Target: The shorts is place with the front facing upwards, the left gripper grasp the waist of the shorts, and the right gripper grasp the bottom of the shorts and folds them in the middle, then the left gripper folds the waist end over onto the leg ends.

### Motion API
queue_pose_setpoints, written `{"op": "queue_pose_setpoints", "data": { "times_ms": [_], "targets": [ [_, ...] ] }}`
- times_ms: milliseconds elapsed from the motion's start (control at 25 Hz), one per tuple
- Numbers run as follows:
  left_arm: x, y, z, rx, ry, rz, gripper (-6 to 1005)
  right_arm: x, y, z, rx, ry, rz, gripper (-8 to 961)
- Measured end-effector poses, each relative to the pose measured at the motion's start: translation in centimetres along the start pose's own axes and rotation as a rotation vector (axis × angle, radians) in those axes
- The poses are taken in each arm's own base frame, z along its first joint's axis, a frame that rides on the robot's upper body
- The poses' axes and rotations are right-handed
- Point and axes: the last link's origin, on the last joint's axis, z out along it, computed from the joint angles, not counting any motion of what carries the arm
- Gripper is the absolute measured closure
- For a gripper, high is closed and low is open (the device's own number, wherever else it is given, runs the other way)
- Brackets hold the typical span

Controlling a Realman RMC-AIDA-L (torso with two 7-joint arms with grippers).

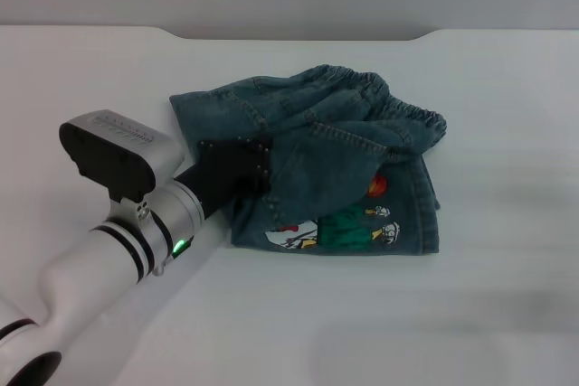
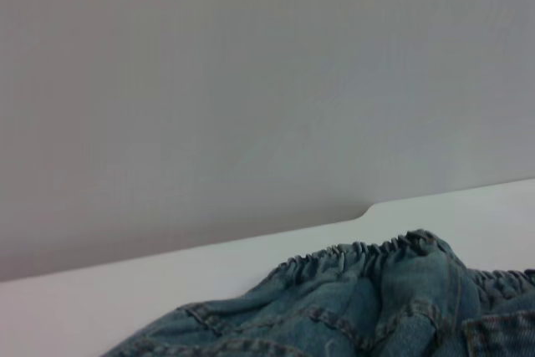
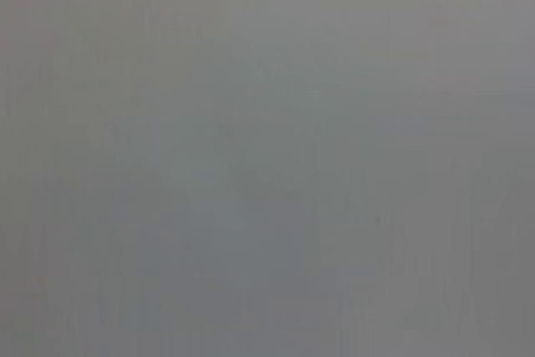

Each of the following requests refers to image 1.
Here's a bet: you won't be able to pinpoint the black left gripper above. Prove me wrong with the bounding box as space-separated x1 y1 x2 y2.
174 135 275 221

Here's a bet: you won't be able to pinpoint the blue denim shorts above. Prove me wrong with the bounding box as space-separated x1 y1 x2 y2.
169 64 449 258

